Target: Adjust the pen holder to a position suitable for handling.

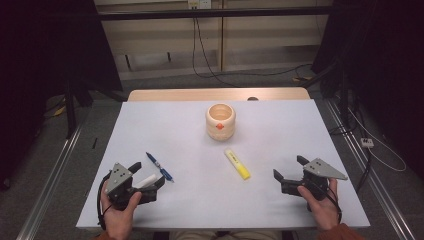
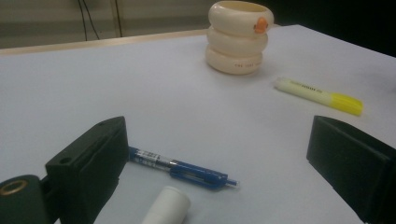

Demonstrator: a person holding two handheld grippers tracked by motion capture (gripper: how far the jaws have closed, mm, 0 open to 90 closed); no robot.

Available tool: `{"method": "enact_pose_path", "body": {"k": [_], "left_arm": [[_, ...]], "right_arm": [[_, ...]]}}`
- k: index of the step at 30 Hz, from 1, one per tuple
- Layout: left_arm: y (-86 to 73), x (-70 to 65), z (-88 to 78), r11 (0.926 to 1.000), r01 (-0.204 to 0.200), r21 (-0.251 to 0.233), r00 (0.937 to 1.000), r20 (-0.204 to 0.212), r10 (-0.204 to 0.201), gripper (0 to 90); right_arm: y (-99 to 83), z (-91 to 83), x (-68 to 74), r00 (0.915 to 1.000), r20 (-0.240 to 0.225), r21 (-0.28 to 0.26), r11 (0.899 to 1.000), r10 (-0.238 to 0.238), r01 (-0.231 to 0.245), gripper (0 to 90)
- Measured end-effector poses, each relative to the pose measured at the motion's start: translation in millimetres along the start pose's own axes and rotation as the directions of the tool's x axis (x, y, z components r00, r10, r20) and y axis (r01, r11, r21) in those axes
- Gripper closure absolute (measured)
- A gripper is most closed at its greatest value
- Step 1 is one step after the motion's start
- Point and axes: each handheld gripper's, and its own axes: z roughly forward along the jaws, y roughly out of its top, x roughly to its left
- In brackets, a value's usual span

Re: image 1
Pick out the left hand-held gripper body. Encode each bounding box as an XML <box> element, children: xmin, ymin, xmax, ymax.
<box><xmin>104</xmin><ymin>162</ymin><xmax>158</xmax><ymax>211</ymax></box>

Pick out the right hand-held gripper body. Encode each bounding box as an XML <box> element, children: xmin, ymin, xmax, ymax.
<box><xmin>281</xmin><ymin>158</ymin><xmax>348</xmax><ymax>202</ymax></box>

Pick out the white cylindrical marker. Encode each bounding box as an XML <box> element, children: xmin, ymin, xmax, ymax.
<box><xmin>133</xmin><ymin>173</ymin><xmax>158</xmax><ymax>190</ymax></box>

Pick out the blue pen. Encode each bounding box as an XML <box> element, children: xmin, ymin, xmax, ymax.
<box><xmin>145</xmin><ymin>151</ymin><xmax>175</xmax><ymax>184</ymax></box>

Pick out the yellow highlighter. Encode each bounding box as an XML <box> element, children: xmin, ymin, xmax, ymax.
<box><xmin>224</xmin><ymin>148</ymin><xmax>252</xmax><ymax>181</ymax></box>

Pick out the cream ribbed pen holder cup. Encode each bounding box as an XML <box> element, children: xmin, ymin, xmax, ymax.
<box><xmin>205</xmin><ymin>102</ymin><xmax>237</xmax><ymax>142</ymax></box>

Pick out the person's right hand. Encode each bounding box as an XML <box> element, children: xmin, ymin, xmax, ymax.
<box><xmin>297</xmin><ymin>177</ymin><xmax>340</xmax><ymax>232</ymax></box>

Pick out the person's left hand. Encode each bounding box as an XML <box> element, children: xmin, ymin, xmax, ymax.
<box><xmin>100</xmin><ymin>190</ymin><xmax>143</xmax><ymax>235</ymax></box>

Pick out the black metal stand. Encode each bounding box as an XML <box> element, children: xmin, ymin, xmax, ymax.
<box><xmin>63</xmin><ymin>78</ymin><xmax>78</xmax><ymax>140</ymax></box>

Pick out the light wooden table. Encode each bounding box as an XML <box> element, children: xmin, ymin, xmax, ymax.
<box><xmin>127</xmin><ymin>87</ymin><xmax>311</xmax><ymax>102</ymax></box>

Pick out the black curtain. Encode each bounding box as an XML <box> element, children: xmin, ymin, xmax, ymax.
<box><xmin>0</xmin><ymin>0</ymin><xmax>123</xmax><ymax>189</ymax></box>
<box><xmin>310</xmin><ymin>0</ymin><xmax>424</xmax><ymax>181</ymax></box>

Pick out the black horizontal bar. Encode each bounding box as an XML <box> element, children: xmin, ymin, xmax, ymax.
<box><xmin>96</xmin><ymin>5</ymin><xmax>334</xmax><ymax>22</ymax></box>

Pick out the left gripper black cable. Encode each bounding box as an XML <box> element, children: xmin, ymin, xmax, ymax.
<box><xmin>96</xmin><ymin>172</ymin><xmax>113</xmax><ymax>232</ymax></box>

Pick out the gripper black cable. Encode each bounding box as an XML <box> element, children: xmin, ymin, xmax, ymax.
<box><xmin>326</xmin><ymin>184</ymin><xmax>343</xmax><ymax>225</ymax></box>
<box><xmin>96</xmin><ymin>172</ymin><xmax>113</xmax><ymax>232</ymax></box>

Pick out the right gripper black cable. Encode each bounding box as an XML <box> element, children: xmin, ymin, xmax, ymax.
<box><xmin>326</xmin><ymin>184</ymin><xmax>343</xmax><ymax>225</ymax></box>

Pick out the aluminium floor rail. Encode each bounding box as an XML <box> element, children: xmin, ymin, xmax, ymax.
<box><xmin>15</xmin><ymin>124</ymin><xmax>83</xmax><ymax>240</ymax></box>
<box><xmin>324</xmin><ymin>99</ymin><xmax>417</xmax><ymax>240</ymax></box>

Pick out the white cable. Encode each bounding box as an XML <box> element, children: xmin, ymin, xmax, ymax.
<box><xmin>348</xmin><ymin>105</ymin><xmax>408</xmax><ymax>173</ymax></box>

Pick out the black hanging cable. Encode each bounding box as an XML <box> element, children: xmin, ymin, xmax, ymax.
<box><xmin>191</xmin><ymin>17</ymin><xmax>236</xmax><ymax>88</ymax></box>
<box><xmin>195</xmin><ymin>17</ymin><xmax>314</xmax><ymax>78</ymax></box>

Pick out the white wall power outlet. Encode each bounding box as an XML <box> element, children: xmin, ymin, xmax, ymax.
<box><xmin>187</xmin><ymin>0</ymin><xmax>213</xmax><ymax>10</ymax></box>

